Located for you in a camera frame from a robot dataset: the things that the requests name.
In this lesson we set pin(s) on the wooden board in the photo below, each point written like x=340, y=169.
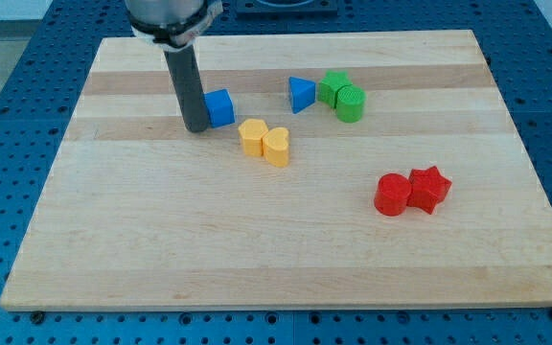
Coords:
x=138, y=214

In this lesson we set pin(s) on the red star block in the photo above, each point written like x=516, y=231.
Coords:
x=428, y=189

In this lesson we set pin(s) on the green star block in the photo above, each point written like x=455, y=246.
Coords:
x=330, y=85

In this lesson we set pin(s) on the blue triangle block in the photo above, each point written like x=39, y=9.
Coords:
x=301, y=93

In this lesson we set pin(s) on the yellow heart block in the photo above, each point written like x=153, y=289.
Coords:
x=276, y=147

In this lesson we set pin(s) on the yellow hexagon block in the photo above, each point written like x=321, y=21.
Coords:
x=252, y=132

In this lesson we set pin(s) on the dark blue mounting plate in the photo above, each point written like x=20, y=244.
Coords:
x=284, y=7

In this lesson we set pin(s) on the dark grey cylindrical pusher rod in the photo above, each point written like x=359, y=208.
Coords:
x=188, y=89

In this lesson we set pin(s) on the green cylinder block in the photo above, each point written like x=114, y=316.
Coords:
x=350, y=104

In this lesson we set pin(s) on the blue cube block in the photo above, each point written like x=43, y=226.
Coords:
x=220, y=108

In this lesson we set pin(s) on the red cylinder block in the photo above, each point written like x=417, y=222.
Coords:
x=393, y=191

